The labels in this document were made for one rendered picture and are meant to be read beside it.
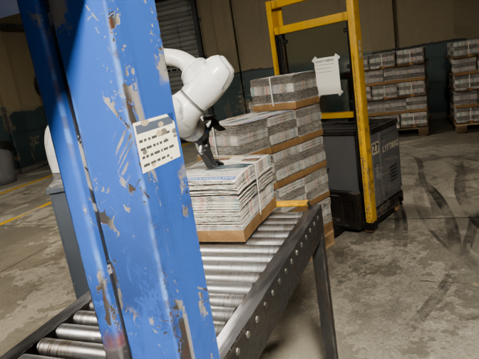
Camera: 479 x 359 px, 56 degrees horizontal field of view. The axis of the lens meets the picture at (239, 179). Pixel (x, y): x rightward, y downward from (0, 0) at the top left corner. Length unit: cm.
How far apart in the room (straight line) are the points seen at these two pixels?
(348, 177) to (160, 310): 341
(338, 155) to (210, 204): 232
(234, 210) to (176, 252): 112
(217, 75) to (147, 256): 105
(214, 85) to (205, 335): 102
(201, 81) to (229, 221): 48
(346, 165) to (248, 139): 125
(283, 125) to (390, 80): 450
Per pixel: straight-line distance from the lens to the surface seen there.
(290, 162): 300
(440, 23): 891
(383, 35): 884
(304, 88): 314
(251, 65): 947
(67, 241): 216
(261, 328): 119
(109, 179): 38
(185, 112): 140
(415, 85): 729
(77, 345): 120
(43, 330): 133
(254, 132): 274
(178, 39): 1006
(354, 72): 340
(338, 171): 380
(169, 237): 40
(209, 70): 140
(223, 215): 155
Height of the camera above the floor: 136
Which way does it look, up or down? 13 degrees down
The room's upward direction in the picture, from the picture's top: 9 degrees counter-clockwise
